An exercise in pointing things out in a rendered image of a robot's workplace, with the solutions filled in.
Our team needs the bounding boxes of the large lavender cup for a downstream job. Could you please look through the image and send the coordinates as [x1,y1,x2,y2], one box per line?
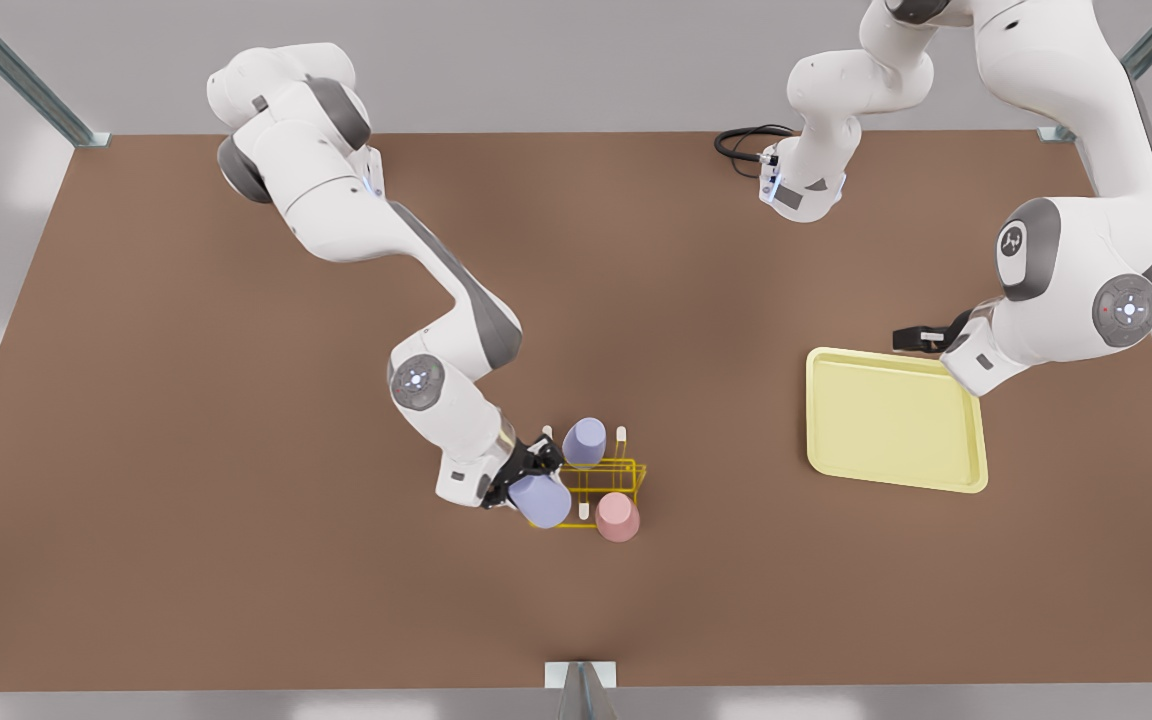
[508,470,574,530]

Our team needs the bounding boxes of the black cable loop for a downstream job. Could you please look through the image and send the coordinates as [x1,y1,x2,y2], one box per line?
[714,124,798,181]

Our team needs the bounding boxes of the pink cup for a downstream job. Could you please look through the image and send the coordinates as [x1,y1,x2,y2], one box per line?
[595,491,641,544]

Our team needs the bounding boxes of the small lavender cup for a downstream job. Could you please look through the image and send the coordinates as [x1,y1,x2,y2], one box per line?
[562,417,608,468]

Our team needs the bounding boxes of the pale yellow tray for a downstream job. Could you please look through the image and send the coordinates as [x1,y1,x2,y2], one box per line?
[805,347,990,495]

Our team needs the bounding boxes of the silver frame post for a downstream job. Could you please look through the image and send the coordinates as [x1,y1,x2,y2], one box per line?
[544,660,619,720]
[1037,0,1152,144]
[0,0,112,150]

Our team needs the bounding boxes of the yellow wire cup rack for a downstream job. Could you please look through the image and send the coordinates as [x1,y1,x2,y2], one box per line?
[528,426,649,531]

